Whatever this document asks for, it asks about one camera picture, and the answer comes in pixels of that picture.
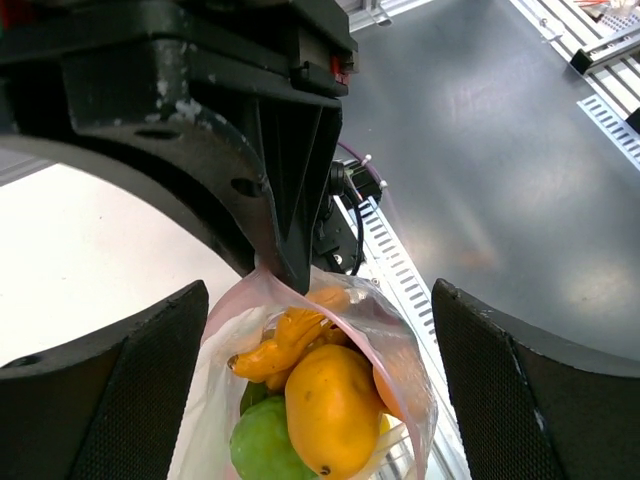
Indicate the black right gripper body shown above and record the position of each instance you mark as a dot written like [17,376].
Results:
[129,70]

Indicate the yellow potato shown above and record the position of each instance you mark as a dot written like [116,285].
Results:
[387,396]

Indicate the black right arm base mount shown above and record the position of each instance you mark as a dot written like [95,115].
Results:
[338,234]

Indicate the orange ginger root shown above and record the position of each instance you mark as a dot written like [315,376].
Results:
[298,332]

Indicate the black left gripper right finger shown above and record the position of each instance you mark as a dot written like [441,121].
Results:
[531,404]

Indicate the green custard apple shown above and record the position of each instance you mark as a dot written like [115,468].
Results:
[260,447]

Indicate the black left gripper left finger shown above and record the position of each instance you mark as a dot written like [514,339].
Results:
[107,405]

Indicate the clear zip top bag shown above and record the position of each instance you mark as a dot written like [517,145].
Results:
[237,324]

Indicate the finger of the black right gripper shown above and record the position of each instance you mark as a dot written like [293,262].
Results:
[192,165]
[298,144]

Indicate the yellow mango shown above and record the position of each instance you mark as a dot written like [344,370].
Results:
[333,411]

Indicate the slotted grey cable duct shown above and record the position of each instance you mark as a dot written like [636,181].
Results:
[389,266]

